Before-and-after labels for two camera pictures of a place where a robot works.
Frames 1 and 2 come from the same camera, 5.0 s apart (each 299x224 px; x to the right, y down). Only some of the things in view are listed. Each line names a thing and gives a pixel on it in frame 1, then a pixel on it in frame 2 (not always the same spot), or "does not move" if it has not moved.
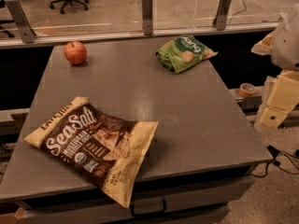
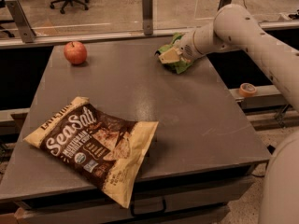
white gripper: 288,46 -> 185,48
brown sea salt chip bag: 103,148 does not move
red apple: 75,52 does not move
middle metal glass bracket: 147,13 does not move
